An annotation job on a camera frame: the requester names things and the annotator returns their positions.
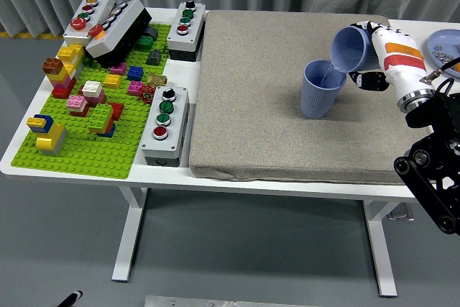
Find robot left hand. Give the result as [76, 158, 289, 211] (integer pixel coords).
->
[59, 290, 83, 307]

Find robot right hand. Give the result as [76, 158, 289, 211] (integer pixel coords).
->
[347, 20, 436, 105]

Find blue ribbed plastic cup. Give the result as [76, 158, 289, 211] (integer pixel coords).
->
[330, 25, 378, 74]
[300, 59, 348, 119]

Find blue plastic plate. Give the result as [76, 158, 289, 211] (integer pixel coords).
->
[426, 28, 460, 78]

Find white table leg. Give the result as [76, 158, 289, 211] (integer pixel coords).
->
[362, 199, 400, 299]
[111, 187, 148, 283]

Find grey table control box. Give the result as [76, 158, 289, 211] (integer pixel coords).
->
[386, 203, 415, 221]

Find green studded building baseplate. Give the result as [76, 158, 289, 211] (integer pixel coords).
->
[10, 23, 173, 180]

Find grey-brown fabric mat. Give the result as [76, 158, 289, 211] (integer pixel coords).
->
[189, 9, 434, 185]

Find yellow blue grey brick stack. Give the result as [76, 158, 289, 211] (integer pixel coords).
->
[26, 114, 69, 157]

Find green orange blue brick stack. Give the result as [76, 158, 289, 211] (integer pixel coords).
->
[86, 103, 116, 139]

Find red building brick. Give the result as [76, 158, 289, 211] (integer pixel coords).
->
[107, 101, 125, 122]

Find pink white red brick stack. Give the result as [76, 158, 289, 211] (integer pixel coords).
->
[65, 94, 90, 118]

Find large knob three-button control box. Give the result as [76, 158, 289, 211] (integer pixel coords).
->
[139, 86, 190, 168]

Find small knob three-button control box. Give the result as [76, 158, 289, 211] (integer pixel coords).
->
[166, 0, 206, 63]

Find brown yellow pink red brick stack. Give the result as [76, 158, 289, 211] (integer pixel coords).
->
[41, 57, 78, 100]

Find hot pink building brick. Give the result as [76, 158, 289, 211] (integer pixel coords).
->
[126, 81, 146, 97]

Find yellow building brick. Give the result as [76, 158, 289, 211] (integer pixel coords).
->
[103, 73, 123, 90]

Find blue building brick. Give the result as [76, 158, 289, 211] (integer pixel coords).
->
[126, 65, 146, 82]

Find brass valve red handwheel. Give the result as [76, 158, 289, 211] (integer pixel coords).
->
[139, 72, 168, 104]

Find yellow white brick stack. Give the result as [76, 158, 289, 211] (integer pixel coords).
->
[56, 43, 86, 80]

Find green building brick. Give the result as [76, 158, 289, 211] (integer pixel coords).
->
[135, 35, 157, 51]

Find tilted white black button box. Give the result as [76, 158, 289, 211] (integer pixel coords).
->
[84, 0, 153, 69]

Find five-button control box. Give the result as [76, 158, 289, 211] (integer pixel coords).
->
[63, 0, 116, 48]

